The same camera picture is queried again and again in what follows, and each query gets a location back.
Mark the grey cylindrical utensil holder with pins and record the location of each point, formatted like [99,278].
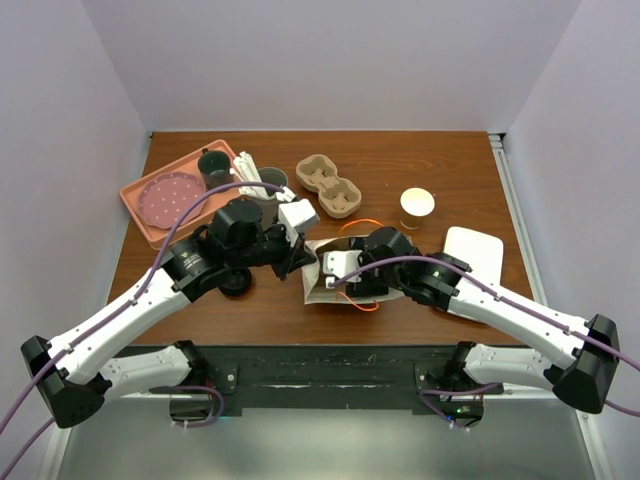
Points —
[270,204]

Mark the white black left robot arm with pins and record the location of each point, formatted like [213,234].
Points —
[79,371]

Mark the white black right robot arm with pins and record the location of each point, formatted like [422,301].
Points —
[568,355]

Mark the cardboard two-cup carrier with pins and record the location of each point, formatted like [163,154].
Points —
[339,197]

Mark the white rectangular plate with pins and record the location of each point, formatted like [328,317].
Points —
[484,255]

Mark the cream paper takeout bag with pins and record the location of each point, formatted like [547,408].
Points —
[365,291]

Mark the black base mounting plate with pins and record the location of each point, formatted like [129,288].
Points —
[448,381]

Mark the dark green mug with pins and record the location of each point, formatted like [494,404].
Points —
[215,168]

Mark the pink polka dot plate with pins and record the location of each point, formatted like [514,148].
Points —
[164,199]

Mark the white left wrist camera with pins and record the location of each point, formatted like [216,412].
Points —
[297,217]

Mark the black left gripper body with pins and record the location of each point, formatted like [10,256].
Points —
[278,251]

